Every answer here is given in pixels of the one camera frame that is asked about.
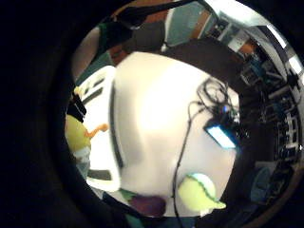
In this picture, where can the white slotted plastic basket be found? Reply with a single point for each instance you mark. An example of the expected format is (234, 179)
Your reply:
(101, 110)

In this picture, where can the cluttered dark shelving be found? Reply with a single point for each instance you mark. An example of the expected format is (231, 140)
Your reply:
(278, 104)

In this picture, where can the device with lit screen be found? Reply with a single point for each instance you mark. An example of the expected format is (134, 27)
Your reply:
(221, 136)

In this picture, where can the yellow-green toy fruit half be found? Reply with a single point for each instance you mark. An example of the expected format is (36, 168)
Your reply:
(196, 196)

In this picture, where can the yellow toy with orange stem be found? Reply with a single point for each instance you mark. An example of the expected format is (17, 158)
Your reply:
(76, 134)

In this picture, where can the purple toy eggplant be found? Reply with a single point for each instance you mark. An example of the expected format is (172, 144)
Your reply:
(148, 204)

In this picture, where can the the person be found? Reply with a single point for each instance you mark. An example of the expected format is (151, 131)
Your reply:
(95, 50)

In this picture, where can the black chair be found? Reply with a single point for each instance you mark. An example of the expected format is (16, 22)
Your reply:
(205, 60)

